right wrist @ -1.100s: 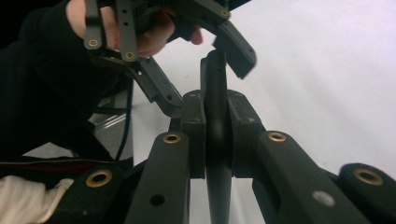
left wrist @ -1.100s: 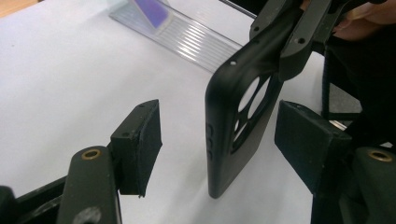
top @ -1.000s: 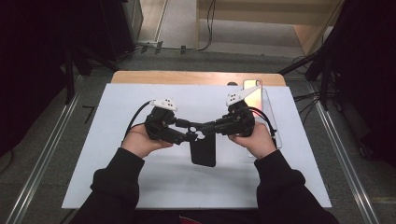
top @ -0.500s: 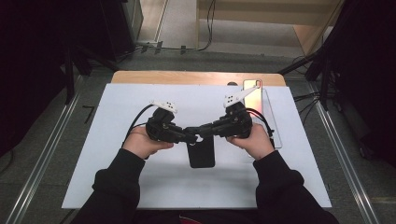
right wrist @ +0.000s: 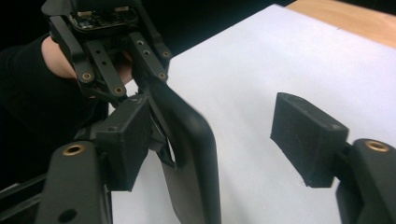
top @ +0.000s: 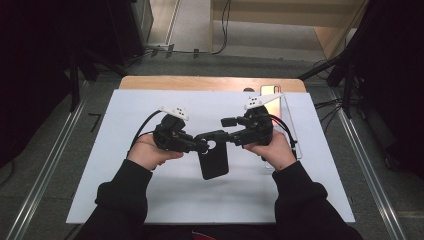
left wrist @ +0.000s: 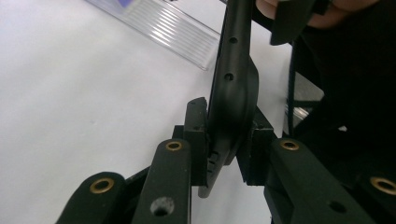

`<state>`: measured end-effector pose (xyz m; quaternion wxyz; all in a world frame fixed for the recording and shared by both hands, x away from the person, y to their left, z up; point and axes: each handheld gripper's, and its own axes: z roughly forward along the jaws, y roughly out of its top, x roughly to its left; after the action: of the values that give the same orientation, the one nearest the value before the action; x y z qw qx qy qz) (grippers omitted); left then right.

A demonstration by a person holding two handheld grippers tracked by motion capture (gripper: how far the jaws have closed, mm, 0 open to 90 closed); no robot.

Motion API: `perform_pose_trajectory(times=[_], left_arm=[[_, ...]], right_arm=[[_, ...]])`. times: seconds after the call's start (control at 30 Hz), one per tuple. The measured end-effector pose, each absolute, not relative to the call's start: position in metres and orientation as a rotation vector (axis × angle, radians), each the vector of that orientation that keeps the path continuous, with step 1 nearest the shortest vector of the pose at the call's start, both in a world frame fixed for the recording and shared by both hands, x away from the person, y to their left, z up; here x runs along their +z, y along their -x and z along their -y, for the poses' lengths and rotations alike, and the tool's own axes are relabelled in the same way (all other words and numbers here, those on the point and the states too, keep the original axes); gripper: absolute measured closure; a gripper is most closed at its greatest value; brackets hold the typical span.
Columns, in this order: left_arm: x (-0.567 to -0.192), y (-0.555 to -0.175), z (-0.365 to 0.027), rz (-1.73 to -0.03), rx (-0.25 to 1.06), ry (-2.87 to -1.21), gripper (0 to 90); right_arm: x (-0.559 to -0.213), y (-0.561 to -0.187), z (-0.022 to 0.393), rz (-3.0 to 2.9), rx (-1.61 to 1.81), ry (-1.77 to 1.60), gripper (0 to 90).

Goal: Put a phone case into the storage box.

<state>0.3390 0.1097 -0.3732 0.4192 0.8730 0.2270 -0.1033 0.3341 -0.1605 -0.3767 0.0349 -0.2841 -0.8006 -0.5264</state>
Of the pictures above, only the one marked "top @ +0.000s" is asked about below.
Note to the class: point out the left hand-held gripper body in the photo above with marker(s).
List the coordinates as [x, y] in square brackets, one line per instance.
[171, 136]

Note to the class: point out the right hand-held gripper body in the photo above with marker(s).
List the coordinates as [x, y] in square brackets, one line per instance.
[256, 128]

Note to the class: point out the black phone case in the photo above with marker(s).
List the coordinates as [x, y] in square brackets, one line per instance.
[215, 163]

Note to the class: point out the clear plastic packaging tray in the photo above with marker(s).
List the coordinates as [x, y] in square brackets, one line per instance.
[293, 133]

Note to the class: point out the person's left hand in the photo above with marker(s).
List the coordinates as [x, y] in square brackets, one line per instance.
[146, 153]

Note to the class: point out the person's right hand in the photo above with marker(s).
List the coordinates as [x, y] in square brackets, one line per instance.
[276, 153]

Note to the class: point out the small black round grommet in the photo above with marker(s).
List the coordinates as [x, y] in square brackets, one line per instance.
[248, 89]

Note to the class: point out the white table board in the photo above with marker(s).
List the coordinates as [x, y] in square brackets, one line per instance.
[133, 110]

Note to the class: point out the wooden table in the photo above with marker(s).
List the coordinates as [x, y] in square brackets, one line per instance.
[186, 83]

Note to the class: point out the black tripod stand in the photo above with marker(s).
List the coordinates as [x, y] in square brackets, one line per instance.
[346, 76]

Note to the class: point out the black metal stand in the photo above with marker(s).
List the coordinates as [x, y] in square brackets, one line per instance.
[75, 83]

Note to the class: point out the light wooden shelf unit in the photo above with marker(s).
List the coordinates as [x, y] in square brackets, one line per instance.
[283, 20]

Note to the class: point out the dark cabinet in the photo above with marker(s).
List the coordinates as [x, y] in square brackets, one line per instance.
[133, 30]

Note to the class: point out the black curtain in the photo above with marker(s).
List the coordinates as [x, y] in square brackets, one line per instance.
[396, 83]
[30, 73]

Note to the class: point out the metal floor rail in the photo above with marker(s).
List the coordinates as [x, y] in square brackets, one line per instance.
[46, 166]
[366, 166]

